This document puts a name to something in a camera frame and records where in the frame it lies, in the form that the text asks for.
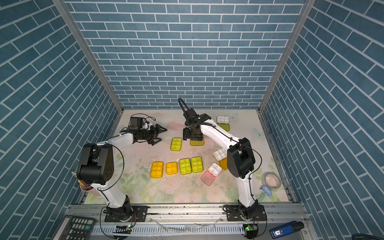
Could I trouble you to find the green pillbox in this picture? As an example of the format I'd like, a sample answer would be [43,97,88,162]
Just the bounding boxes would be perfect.
[216,116,231,132]
[190,140,205,147]
[191,157,204,173]
[179,158,192,175]

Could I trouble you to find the blue handheld device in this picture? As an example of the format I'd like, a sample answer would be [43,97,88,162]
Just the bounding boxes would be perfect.
[269,221,305,239]

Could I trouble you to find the pink pillbox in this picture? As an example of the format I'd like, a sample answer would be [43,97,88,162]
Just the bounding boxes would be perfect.
[200,163,223,186]

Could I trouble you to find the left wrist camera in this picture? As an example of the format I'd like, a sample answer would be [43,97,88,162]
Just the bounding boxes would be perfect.
[128,117,151,131]

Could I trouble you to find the green pillbox sideways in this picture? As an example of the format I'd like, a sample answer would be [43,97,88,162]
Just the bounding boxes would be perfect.
[170,138,183,152]

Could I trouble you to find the black calculator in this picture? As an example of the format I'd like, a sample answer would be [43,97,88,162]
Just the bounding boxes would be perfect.
[51,215,96,240]

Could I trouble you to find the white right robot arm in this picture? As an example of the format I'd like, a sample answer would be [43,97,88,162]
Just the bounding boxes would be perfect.
[183,120,260,220]

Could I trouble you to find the pink pencil cup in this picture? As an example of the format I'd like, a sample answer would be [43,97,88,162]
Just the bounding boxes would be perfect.
[71,172,101,198]

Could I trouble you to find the tape roll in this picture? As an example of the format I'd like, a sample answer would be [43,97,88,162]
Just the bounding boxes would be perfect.
[262,172,282,190]

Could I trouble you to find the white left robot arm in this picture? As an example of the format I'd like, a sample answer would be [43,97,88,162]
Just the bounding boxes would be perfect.
[76,123,167,222]

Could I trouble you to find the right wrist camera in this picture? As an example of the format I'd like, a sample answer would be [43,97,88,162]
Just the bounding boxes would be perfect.
[178,98,212,127]

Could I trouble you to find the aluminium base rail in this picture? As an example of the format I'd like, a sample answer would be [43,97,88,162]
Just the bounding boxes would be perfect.
[67,203,316,240]

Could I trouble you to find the small orange pillbox front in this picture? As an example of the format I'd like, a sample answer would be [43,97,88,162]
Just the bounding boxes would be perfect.
[166,162,178,175]

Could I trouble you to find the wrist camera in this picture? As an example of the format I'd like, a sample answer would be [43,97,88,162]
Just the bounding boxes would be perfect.
[178,98,212,127]
[128,117,151,131]

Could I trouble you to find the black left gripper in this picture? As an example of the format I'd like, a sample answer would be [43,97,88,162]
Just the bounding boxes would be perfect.
[138,123,167,145]

